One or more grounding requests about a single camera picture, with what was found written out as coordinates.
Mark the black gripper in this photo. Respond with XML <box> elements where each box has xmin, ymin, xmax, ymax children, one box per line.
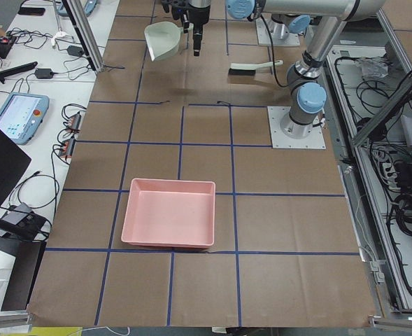
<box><xmin>185</xmin><ymin>5</ymin><xmax>211</xmax><ymax>57</ymax></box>

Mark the pale green dustpan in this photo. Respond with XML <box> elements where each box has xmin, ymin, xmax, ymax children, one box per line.
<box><xmin>144</xmin><ymin>21</ymin><xmax>193</xmax><ymax>62</ymax></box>

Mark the pink plastic bin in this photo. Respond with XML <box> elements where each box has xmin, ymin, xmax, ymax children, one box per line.
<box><xmin>121</xmin><ymin>178</ymin><xmax>215</xmax><ymax>249</ymax></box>

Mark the black power adapter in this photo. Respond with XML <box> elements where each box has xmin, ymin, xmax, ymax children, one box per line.
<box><xmin>34</xmin><ymin>68</ymin><xmax>55</xmax><ymax>79</ymax></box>

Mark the blue teach pendant tablet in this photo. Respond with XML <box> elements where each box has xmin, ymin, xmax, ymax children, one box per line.
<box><xmin>0</xmin><ymin>92</ymin><xmax>50</xmax><ymax>145</ymax></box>

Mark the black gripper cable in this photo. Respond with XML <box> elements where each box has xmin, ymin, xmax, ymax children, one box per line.
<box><xmin>257</xmin><ymin>13</ymin><xmax>294</xmax><ymax>88</ymax></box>

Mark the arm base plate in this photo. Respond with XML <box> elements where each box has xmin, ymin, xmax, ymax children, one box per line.
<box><xmin>255</xmin><ymin>15</ymin><xmax>300</xmax><ymax>47</ymax></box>
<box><xmin>267</xmin><ymin>106</ymin><xmax>326</xmax><ymax>150</ymax></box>

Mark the aluminium frame post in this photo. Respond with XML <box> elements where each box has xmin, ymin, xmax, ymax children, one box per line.
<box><xmin>62</xmin><ymin>0</ymin><xmax>104</xmax><ymax>74</ymax></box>

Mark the aluminium frame rail right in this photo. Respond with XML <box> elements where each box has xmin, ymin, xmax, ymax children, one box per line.
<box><xmin>350</xmin><ymin>70</ymin><xmax>412</xmax><ymax>148</ymax></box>

